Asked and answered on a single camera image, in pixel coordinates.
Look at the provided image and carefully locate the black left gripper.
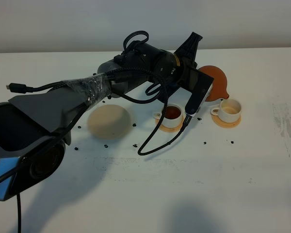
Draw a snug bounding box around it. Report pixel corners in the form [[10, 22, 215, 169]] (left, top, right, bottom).
[[166, 32, 202, 97]]

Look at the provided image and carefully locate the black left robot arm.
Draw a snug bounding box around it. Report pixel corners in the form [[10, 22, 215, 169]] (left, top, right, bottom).
[[0, 31, 213, 201]]

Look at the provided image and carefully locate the orange middle cup coaster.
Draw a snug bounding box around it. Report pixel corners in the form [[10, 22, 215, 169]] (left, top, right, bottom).
[[159, 117, 184, 133]]

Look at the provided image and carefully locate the white middle teacup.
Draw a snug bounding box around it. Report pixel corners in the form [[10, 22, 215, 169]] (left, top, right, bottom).
[[153, 104, 183, 128]]

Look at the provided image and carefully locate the orange right cup coaster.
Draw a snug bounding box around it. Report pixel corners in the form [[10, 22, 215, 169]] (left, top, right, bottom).
[[211, 115, 242, 129]]

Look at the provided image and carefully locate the orange cup coaster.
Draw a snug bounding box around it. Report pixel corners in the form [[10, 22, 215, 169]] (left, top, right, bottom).
[[211, 115, 242, 129], [159, 117, 184, 133]]

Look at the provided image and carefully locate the white right teacup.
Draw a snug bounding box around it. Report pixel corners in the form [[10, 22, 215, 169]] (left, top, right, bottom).
[[210, 99, 242, 123]]

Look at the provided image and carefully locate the white teacup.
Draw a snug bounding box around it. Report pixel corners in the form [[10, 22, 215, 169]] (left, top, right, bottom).
[[153, 104, 183, 128], [210, 99, 242, 123]]

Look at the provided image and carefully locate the brown clay teapot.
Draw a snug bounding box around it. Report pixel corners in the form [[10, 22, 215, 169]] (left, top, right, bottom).
[[198, 66, 229, 102]]

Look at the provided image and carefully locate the beige round teapot coaster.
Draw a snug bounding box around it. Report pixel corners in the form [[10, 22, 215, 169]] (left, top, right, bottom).
[[87, 104, 131, 140]]

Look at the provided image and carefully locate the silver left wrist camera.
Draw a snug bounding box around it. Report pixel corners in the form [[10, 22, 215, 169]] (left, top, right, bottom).
[[184, 69, 214, 116]]

